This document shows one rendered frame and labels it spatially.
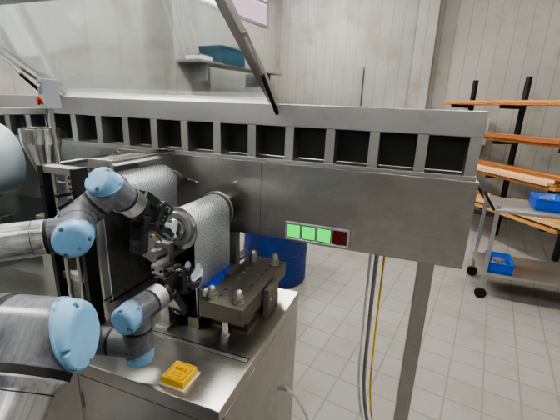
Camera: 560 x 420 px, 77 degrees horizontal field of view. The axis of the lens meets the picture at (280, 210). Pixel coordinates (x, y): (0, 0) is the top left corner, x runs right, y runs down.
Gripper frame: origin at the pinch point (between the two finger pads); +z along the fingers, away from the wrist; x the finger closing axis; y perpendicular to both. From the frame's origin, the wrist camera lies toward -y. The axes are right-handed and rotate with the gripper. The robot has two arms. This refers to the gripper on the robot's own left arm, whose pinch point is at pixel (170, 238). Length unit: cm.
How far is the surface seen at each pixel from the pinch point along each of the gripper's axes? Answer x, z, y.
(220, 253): -6.6, 23.6, 3.8
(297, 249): 17, 209, 65
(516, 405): -147, 170, -17
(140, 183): 18.3, -2.2, 16.7
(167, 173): 18.8, 9.0, 27.3
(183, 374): -17.9, 3.9, -36.2
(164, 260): 3.0, 5.7, -6.2
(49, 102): 52, -22, 34
